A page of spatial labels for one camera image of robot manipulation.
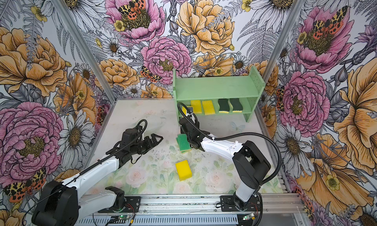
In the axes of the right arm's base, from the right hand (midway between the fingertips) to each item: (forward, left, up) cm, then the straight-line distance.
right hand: (187, 124), depth 88 cm
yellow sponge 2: (+14, -14, -1) cm, 20 cm away
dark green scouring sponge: (+15, -24, -1) cm, 29 cm away
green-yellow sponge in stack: (-11, +2, -14) cm, 17 cm away
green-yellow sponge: (-7, +2, -11) cm, 13 cm away
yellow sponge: (+17, -7, -3) cm, 18 cm away
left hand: (-11, +17, -5) cm, 20 cm away
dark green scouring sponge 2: (+15, -34, -3) cm, 37 cm away
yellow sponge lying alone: (-23, +2, -12) cm, 26 cm away
